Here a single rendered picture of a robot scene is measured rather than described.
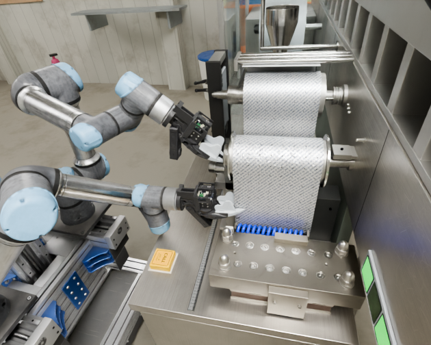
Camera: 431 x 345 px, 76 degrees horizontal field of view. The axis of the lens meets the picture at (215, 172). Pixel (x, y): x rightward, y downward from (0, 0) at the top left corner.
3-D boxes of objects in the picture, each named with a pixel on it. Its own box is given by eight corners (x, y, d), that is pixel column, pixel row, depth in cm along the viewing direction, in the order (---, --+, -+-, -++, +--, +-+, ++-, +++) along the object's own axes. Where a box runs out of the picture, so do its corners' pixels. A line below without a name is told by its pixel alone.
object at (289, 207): (235, 223, 92) (233, 180, 81) (310, 231, 87) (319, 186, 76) (234, 224, 92) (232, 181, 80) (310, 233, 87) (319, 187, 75)
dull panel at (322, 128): (305, 57, 264) (308, 29, 250) (308, 57, 263) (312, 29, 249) (332, 254, 93) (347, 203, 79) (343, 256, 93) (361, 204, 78)
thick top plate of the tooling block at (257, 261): (220, 241, 93) (219, 229, 89) (349, 257, 84) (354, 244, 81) (210, 286, 80) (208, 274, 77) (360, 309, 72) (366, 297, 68)
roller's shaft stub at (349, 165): (323, 162, 80) (325, 150, 77) (349, 164, 79) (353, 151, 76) (324, 172, 77) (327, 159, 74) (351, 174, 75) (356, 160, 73)
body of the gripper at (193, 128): (209, 135, 76) (172, 108, 73) (193, 154, 81) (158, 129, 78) (215, 122, 82) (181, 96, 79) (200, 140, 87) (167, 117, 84)
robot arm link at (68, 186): (-8, 183, 80) (141, 204, 114) (-7, 204, 73) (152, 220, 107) (5, 148, 78) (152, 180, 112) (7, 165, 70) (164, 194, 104)
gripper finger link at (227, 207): (243, 205, 81) (212, 202, 83) (243, 219, 84) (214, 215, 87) (245, 198, 83) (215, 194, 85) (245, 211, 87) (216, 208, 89)
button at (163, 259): (157, 252, 100) (156, 248, 98) (176, 254, 98) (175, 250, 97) (150, 269, 94) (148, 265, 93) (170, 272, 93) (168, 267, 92)
